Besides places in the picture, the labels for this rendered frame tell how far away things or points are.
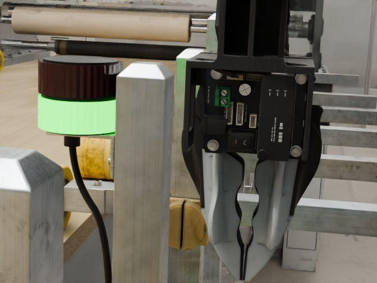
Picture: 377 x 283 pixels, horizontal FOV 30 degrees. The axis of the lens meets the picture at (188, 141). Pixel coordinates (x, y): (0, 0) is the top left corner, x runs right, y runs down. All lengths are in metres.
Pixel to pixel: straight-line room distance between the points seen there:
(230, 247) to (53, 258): 0.22
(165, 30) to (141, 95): 2.60
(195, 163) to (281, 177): 0.06
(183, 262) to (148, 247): 0.27
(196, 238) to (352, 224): 0.18
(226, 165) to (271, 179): 0.03
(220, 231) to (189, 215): 0.28
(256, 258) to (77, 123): 0.15
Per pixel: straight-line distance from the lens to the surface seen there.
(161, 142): 0.49
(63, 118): 0.49
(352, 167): 1.04
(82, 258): 1.12
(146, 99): 0.48
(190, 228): 0.73
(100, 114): 0.49
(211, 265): 1.04
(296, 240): 3.20
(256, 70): 0.39
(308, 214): 0.79
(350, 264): 3.40
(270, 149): 0.39
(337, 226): 0.80
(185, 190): 0.75
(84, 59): 0.51
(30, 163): 0.26
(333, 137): 1.28
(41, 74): 0.50
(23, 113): 1.67
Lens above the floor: 1.18
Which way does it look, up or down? 12 degrees down
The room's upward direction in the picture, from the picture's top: 2 degrees clockwise
